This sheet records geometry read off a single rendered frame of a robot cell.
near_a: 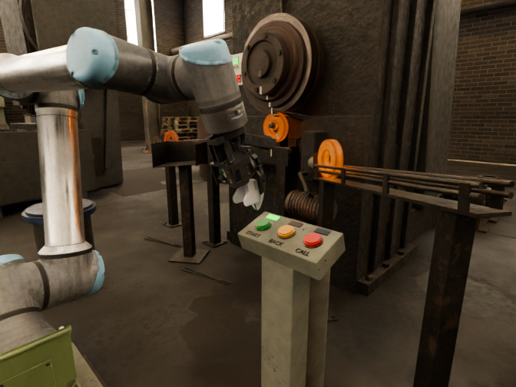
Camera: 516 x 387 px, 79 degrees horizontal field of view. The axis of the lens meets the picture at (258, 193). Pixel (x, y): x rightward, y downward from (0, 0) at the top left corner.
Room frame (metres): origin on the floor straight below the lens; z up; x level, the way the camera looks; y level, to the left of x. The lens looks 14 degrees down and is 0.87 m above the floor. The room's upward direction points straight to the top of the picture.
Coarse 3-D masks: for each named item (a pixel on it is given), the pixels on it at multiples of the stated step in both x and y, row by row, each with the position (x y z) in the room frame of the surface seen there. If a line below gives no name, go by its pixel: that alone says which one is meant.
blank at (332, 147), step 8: (328, 144) 1.23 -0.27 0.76; (336, 144) 1.20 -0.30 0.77; (320, 152) 1.29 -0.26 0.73; (328, 152) 1.26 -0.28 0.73; (336, 152) 1.17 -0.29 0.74; (320, 160) 1.28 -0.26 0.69; (328, 160) 1.27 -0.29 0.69; (336, 160) 1.17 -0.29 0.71; (320, 168) 1.28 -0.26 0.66; (328, 176) 1.21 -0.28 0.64; (336, 176) 1.20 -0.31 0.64
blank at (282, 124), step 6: (270, 114) 1.70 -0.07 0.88; (276, 114) 1.67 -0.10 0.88; (282, 114) 1.67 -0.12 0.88; (270, 120) 1.70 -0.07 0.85; (276, 120) 1.67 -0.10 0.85; (282, 120) 1.64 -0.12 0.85; (264, 126) 1.73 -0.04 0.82; (282, 126) 1.64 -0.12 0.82; (288, 126) 1.65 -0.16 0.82; (264, 132) 1.73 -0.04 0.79; (270, 132) 1.70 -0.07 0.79; (276, 132) 1.67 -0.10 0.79; (282, 132) 1.64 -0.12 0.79; (276, 138) 1.67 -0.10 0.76; (282, 138) 1.65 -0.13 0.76
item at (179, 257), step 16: (160, 144) 1.90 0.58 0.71; (176, 144) 1.97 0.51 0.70; (192, 144) 1.96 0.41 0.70; (160, 160) 1.88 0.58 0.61; (176, 160) 1.97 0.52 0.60; (192, 160) 1.95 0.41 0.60; (192, 192) 1.87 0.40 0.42; (192, 208) 1.86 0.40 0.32; (192, 224) 1.85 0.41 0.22; (192, 240) 1.83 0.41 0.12; (176, 256) 1.83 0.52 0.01; (192, 256) 1.83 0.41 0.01
